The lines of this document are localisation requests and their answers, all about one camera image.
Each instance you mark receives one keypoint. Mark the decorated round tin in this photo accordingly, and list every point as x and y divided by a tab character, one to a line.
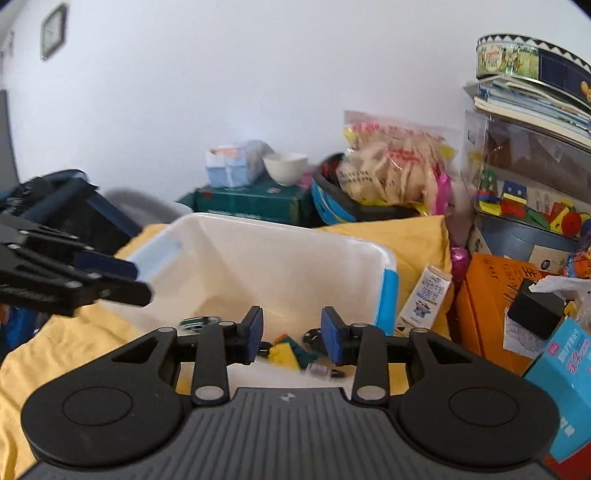
530	58

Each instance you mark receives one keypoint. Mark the small black toy car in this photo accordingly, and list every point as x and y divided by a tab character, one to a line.
313	341

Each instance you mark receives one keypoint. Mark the small milk carton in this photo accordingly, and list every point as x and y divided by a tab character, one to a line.
426	300

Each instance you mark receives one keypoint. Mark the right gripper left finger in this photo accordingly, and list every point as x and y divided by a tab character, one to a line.
250	333

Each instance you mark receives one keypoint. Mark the snack bag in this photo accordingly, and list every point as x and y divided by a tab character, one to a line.
397	163

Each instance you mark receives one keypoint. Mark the tissue pack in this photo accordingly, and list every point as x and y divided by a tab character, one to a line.
236	166

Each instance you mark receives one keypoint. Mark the yellow cloth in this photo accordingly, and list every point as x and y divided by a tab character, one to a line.
65	343

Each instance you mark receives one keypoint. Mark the white bowl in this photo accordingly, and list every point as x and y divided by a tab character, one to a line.
286	169

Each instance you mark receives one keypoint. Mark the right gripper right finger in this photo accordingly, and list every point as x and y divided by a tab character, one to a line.
337	337

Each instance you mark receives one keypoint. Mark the wall clock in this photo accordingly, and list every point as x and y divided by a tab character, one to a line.
53	31

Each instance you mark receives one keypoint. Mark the light blue box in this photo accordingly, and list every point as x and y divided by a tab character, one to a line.
563	371

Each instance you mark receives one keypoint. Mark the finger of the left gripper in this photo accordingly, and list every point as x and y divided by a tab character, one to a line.
114	289
105	264

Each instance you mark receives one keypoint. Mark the green book box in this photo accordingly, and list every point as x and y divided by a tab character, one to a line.
264	200

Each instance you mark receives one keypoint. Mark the yellow building brick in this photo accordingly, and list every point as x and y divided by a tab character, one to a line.
282	354

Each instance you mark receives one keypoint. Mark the orange box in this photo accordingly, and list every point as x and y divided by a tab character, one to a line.
498	318

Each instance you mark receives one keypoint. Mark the white plastic bin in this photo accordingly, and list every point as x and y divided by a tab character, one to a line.
214	265

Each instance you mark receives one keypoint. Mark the white green toy car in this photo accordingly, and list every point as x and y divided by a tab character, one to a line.
193	325

